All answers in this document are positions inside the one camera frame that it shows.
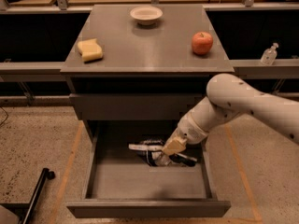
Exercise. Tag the clear sanitizer bottle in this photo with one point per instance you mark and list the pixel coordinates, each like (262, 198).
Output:
(270, 55)

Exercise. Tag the blue chip bag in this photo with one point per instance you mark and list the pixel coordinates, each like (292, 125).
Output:
(151, 152)

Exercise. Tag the white ceramic bowl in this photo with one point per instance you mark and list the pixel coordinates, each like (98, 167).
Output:
(146, 15)

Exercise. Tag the grey drawer cabinet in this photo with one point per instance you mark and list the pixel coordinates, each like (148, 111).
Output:
(145, 59)

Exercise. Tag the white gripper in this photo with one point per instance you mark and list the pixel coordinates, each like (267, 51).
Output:
(191, 130)

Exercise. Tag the red apple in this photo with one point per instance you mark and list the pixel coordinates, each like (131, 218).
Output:
(202, 43)

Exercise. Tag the open grey middle drawer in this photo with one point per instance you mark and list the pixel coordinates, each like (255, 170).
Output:
(120, 184)

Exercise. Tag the black metal stand leg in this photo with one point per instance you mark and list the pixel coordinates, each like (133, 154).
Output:
(22, 213)

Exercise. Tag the yellow sponge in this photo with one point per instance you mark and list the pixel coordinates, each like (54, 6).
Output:
(90, 50)

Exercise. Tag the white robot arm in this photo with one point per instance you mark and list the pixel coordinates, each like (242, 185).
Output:
(228, 96)

